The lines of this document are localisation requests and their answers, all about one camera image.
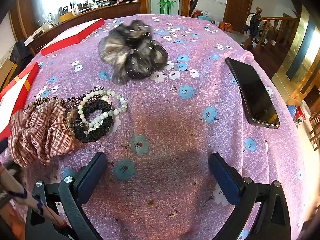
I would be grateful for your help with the brown cardboard box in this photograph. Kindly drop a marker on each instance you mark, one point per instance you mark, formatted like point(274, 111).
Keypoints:
point(7, 71)

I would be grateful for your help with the black smartphone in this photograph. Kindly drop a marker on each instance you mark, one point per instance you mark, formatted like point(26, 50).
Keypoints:
point(252, 95)

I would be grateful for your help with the black satin scrunchie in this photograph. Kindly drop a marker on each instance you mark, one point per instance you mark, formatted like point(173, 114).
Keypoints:
point(85, 135)

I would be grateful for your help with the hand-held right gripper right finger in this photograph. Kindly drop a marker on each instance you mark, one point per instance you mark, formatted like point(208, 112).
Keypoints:
point(225, 178)

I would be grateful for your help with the brown wooden door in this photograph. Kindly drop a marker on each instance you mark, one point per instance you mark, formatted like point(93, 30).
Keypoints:
point(237, 5)

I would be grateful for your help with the black box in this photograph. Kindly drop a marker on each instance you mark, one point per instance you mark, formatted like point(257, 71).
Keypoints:
point(22, 51)

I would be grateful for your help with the wooden stair railing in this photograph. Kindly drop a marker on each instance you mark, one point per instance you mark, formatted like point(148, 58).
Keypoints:
point(282, 27)

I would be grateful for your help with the red gift box gold band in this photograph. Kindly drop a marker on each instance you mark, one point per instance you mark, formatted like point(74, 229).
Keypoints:
point(27, 80)

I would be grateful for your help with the wooden chair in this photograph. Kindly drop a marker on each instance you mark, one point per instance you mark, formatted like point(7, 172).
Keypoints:
point(315, 130)

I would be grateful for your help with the cluttered wooden counter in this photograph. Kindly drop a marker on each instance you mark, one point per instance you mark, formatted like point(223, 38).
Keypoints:
point(100, 11)

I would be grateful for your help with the pink floral tablecloth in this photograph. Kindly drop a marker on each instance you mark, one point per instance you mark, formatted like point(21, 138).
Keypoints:
point(175, 120)

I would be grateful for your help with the red white box lid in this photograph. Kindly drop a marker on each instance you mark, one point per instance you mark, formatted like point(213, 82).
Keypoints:
point(87, 33)

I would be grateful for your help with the thin brown patterned scrunchie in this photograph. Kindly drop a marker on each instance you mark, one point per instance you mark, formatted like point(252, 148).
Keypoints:
point(43, 101)

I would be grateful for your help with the brown beaded hair comb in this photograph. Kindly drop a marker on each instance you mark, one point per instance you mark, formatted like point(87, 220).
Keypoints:
point(75, 99)

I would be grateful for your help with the orange box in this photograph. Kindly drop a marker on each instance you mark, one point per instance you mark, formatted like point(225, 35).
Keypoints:
point(226, 26)

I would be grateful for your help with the dark hanging coat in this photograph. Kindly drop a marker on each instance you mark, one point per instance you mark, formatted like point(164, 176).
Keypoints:
point(253, 23)

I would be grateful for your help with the red plaid scrunchie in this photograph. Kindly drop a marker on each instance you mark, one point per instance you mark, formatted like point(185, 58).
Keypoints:
point(42, 135)

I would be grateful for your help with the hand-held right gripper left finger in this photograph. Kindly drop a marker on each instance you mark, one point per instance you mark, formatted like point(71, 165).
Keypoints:
point(92, 173)

